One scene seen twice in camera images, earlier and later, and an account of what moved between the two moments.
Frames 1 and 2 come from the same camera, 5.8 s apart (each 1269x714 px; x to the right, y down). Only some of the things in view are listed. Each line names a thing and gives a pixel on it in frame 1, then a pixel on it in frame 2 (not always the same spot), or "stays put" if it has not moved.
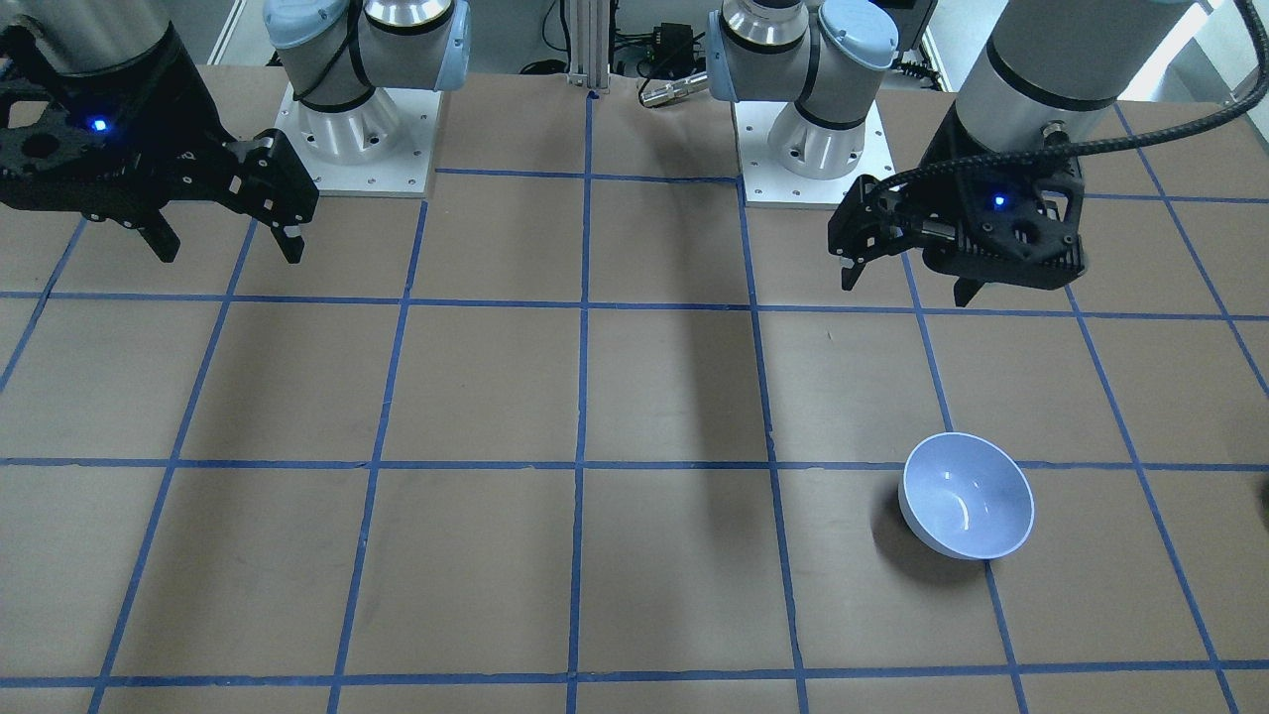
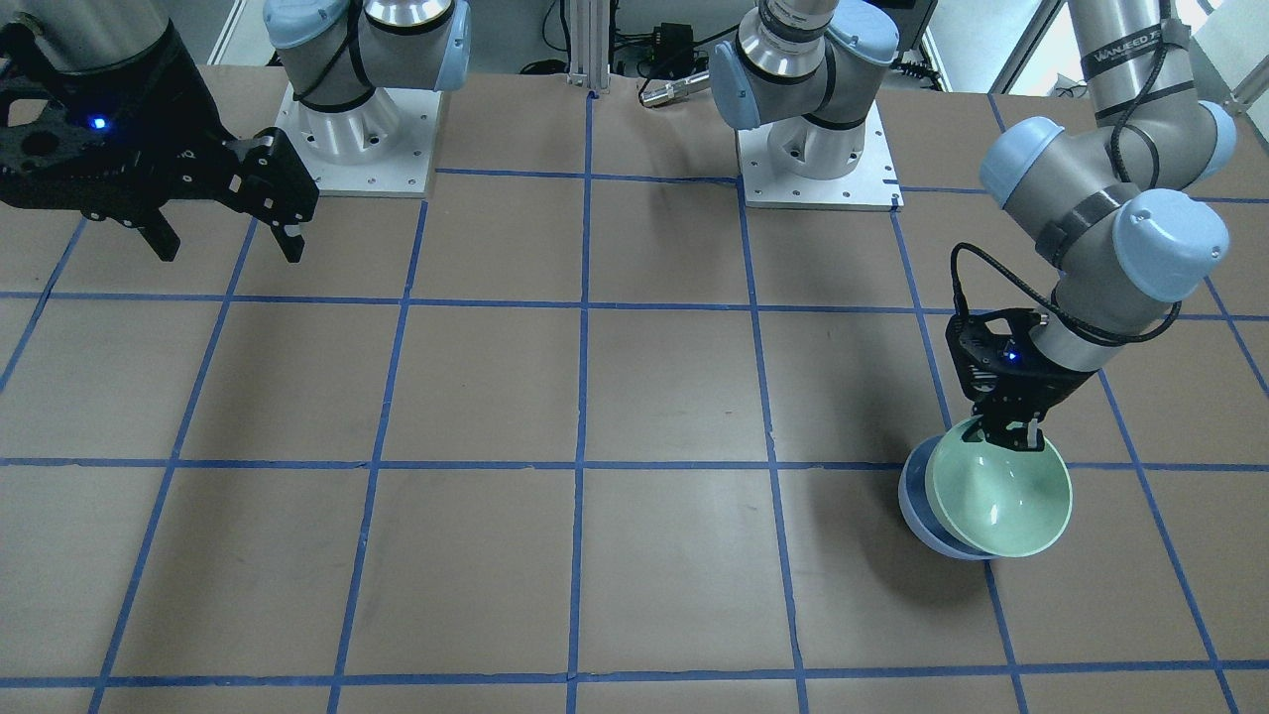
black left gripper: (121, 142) stays put
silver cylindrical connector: (674, 90) stays put
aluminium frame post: (590, 44) stays put
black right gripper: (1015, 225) -> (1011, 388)
